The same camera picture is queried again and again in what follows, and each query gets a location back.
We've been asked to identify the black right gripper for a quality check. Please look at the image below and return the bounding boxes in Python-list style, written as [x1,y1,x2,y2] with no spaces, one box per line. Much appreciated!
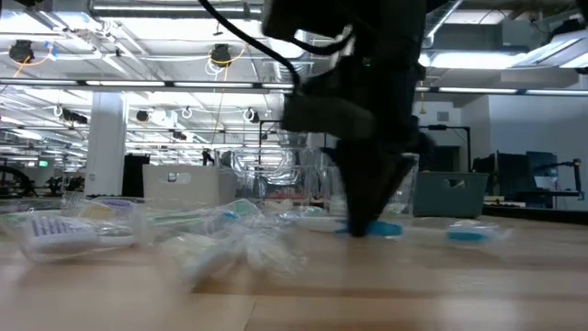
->
[280,54,437,238]

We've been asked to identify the clear plastic bin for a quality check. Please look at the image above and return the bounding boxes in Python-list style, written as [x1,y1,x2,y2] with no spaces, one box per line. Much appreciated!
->
[321,151,420,217]
[213,147,332,206]

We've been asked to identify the teal plastic bin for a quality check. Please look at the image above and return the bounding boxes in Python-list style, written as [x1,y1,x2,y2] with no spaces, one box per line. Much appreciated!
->
[412,171,490,219]

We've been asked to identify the ceiling light panel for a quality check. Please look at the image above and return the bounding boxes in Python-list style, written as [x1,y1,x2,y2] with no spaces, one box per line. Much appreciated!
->
[420,49,529,70]

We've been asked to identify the white plastic bin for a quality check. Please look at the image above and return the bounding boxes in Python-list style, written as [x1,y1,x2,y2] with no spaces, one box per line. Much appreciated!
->
[141,164,238,208]

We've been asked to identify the long LED light bar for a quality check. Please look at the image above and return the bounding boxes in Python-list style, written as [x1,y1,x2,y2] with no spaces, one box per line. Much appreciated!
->
[0,78,588,96]

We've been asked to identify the black cabinet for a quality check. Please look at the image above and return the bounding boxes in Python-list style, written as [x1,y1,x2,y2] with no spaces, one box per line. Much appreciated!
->
[122,154,151,199]

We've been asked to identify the purple toothbrush in wrapper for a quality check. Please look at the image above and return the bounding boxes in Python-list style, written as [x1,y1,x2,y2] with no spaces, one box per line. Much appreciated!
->
[98,197,137,211]
[17,213,139,263]

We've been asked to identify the grey ceiling pipe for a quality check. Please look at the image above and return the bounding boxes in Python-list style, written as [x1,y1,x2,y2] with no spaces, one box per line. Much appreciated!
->
[89,0,266,22]

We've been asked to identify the black workbench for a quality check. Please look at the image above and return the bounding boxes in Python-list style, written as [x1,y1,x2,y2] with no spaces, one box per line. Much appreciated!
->
[0,192,116,203]

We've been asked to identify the yellow hanging cord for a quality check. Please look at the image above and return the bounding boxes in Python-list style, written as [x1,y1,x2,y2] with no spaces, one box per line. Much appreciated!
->
[416,80,427,116]

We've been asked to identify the silver spiral air duct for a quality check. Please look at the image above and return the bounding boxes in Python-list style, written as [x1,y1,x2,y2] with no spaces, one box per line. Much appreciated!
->
[424,0,465,38]
[264,40,300,148]

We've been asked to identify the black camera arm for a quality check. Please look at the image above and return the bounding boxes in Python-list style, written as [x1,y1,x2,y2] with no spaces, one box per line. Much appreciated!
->
[532,158,583,185]

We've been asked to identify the black ceiling cable reel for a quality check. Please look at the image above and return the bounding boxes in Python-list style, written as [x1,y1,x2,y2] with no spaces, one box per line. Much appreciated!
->
[8,40,51,77]
[209,43,249,77]

